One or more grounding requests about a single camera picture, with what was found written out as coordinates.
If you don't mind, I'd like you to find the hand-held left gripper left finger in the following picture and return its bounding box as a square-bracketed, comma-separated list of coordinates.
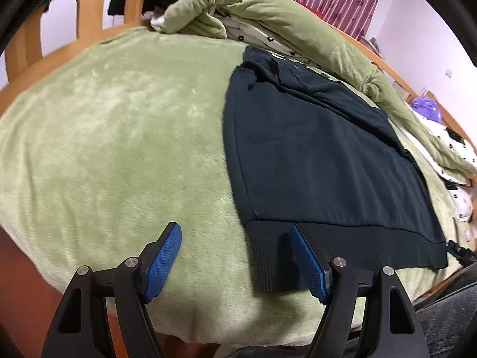
[40, 222, 183, 358]

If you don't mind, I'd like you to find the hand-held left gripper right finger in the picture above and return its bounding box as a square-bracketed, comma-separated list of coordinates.
[289, 224, 429, 358]

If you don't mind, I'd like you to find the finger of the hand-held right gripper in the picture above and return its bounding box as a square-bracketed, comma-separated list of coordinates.
[445, 239, 477, 267]

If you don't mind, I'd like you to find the black sweatshirt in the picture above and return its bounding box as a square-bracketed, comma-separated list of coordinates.
[223, 46, 449, 294]

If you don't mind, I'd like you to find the white floral pillow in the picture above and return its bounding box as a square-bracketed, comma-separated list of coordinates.
[445, 184, 476, 224]

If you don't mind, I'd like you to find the green plush bed sheet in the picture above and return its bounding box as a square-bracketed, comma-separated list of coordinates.
[0, 26, 470, 345]

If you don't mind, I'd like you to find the purple plush toy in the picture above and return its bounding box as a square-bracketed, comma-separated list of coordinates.
[410, 95, 442, 124]

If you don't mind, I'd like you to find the green quilt with floral lining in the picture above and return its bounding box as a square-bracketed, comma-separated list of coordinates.
[149, 0, 477, 183]

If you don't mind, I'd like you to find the wooden bed frame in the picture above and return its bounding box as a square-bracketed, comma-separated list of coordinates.
[0, 0, 477, 358]

